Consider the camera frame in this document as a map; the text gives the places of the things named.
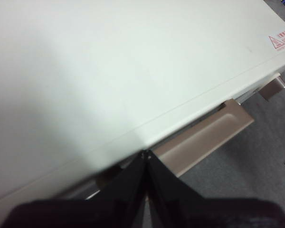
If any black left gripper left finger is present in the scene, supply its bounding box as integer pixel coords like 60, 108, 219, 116
2, 150, 147, 228

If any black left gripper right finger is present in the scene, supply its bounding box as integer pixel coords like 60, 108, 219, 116
147, 152, 285, 228

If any glass oven door with handle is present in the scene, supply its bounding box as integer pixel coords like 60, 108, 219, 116
61, 99, 256, 201

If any cream toaster oven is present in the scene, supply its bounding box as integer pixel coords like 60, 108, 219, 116
0, 0, 285, 209

